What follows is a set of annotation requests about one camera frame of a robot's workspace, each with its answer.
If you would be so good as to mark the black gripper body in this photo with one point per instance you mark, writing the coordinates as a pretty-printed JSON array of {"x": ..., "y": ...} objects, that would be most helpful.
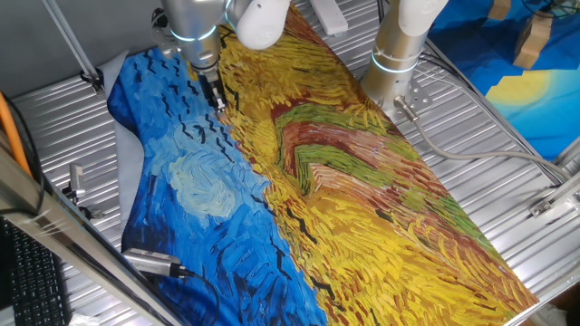
[{"x": 209, "y": 83}]

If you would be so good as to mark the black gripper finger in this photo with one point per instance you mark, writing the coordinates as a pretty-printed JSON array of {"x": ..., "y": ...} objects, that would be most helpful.
[
  {"x": 214, "y": 97},
  {"x": 222, "y": 103}
]

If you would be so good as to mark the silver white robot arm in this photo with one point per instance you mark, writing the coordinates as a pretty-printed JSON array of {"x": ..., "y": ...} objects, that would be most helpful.
[{"x": 394, "y": 45}]

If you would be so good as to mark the short wooden block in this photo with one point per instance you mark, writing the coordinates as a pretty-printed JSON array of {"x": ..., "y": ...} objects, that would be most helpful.
[{"x": 499, "y": 9}]

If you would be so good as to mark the tall wooden block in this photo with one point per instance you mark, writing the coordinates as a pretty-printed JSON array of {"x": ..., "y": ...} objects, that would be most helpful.
[{"x": 534, "y": 38}]

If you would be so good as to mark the white power strip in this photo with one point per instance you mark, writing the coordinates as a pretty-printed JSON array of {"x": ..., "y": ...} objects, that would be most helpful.
[{"x": 328, "y": 16}]

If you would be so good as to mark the metal pole with clamp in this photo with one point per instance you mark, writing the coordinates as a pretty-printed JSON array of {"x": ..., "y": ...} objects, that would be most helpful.
[{"x": 70, "y": 38}]

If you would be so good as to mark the Van Gogh wheatfield print cloth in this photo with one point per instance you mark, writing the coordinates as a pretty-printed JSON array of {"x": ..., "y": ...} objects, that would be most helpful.
[{"x": 362, "y": 204}]

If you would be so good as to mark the black keyboard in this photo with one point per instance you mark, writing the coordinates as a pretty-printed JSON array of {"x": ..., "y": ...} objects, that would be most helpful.
[{"x": 36, "y": 276}]

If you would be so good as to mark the blue cloth with yellow sun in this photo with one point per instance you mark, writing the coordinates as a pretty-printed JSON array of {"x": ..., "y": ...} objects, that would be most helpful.
[{"x": 534, "y": 104}]

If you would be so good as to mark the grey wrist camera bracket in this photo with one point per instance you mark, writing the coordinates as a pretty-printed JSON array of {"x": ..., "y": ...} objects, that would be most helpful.
[{"x": 164, "y": 43}]

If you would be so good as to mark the silver cylindrical camera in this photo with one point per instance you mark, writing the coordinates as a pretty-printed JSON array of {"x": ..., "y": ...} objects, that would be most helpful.
[{"x": 149, "y": 262}]

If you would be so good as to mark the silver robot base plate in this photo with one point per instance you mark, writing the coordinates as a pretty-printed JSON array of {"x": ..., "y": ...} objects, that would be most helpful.
[{"x": 421, "y": 97}]

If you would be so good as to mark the aluminium frame beam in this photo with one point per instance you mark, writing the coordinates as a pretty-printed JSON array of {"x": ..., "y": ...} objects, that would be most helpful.
[{"x": 68, "y": 240}]

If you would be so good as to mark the aluminium profile with corner bracket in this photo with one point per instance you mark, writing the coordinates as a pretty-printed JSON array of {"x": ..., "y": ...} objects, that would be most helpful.
[{"x": 541, "y": 207}]

